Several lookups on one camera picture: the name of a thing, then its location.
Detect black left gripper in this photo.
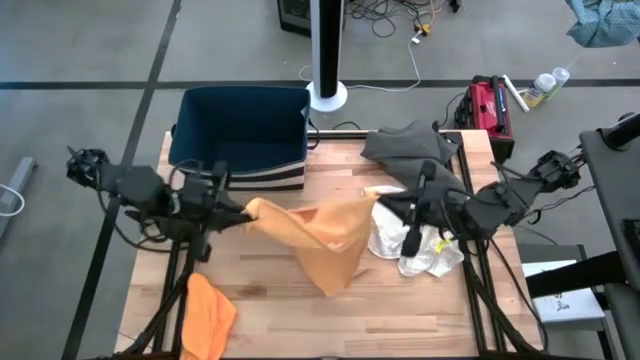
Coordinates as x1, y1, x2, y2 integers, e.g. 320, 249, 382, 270
174, 159, 254, 264

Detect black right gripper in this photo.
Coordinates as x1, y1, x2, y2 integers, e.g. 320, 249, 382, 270
378, 159, 469, 259

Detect pale orange waffle towel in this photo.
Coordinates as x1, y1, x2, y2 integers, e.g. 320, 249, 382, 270
243, 192, 381, 297

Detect white towel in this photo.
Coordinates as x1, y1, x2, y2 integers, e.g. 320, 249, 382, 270
367, 185, 466, 279

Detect grey towel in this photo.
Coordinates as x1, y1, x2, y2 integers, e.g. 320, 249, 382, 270
359, 119, 469, 201

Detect navy white striped fabric bin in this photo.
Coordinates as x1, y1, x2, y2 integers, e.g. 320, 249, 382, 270
167, 85, 311, 192

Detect red tool bag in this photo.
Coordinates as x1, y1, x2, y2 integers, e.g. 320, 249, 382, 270
453, 74, 516, 164

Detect white tube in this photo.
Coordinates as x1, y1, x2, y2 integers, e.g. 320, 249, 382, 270
501, 73, 530, 114

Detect yellow label wipes canister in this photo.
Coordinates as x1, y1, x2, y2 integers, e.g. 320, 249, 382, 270
522, 72, 557, 109

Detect black flat bar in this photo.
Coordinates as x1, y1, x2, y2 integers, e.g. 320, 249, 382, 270
524, 249, 629, 300

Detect white paper sheet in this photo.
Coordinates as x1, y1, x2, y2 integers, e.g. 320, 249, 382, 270
522, 259, 606, 324

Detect clear plastic bottle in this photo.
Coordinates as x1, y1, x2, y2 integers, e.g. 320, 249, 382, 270
544, 67, 571, 101

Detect grey desk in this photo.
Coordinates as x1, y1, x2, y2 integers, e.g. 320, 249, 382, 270
579, 112, 640, 291

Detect black box device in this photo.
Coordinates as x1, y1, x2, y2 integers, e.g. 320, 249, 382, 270
277, 0, 314, 38

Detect grey metal bar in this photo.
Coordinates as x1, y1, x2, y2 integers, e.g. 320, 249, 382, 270
0, 157, 39, 239

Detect teal patterned cloth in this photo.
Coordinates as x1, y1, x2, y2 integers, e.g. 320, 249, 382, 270
564, 0, 640, 49

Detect black aluminium table frame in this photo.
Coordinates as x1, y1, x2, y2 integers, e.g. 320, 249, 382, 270
97, 129, 551, 360

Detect white power cable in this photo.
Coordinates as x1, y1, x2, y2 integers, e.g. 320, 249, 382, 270
298, 30, 424, 94

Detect tangled black floor cables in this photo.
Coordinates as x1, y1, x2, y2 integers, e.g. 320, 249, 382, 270
344, 0, 451, 39

